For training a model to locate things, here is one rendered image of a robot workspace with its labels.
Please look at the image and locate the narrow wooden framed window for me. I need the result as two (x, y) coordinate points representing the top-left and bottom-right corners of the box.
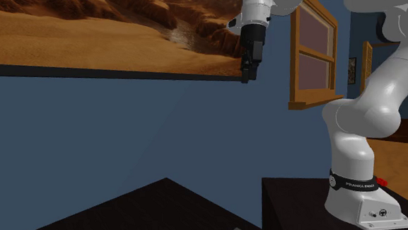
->
(357, 40), (375, 96)

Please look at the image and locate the desert landscape wall picture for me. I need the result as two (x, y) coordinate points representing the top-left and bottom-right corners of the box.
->
(0, 0), (251, 93)

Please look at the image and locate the dark wooden table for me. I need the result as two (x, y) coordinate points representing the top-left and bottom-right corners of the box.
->
(0, 173), (269, 230)

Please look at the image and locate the small dark wall picture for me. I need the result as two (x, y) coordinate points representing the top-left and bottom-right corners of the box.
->
(346, 57), (359, 86)

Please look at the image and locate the dark robot stand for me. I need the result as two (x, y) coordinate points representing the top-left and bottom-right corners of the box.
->
(260, 170), (408, 230)

